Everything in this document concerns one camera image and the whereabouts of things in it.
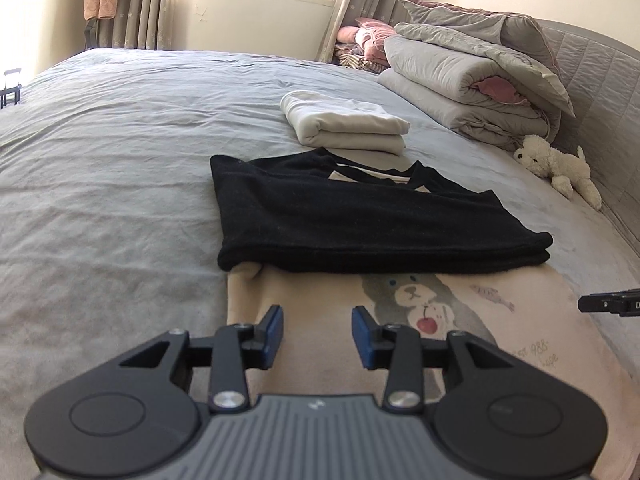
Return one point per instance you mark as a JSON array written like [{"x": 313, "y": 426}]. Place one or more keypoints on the white plush dog toy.
[{"x": 555, "y": 162}]

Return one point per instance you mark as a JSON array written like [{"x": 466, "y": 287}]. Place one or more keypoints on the pink pillows by curtain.
[{"x": 367, "y": 42}]

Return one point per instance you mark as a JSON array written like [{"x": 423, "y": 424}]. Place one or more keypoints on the grey bed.
[{"x": 100, "y": 185}]

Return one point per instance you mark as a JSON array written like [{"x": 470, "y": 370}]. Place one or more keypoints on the folded grey quilt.
[{"x": 450, "y": 70}]

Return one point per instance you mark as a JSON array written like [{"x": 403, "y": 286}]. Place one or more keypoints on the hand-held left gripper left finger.
[{"x": 272, "y": 335}]

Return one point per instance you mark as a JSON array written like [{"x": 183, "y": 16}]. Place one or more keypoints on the grey quilted headboard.
[{"x": 600, "y": 100}]

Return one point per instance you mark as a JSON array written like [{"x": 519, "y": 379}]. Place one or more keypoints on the dark hanging bag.
[{"x": 91, "y": 32}]

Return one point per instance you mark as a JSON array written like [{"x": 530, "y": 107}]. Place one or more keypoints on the small black stand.
[{"x": 11, "y": 90}]

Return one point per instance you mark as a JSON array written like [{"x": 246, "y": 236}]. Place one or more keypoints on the beige and black raglan sweatshirt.
[{"x": 350, "y": 220}]

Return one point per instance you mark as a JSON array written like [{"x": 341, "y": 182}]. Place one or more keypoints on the folded white garment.
[{"x": 340, "y": 125}]

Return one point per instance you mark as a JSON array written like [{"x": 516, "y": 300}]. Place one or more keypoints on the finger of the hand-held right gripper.
[{"x": 600, "y": 303}]

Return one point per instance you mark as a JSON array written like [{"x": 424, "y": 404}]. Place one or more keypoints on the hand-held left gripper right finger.
[{"x": 363, "y": 336}]

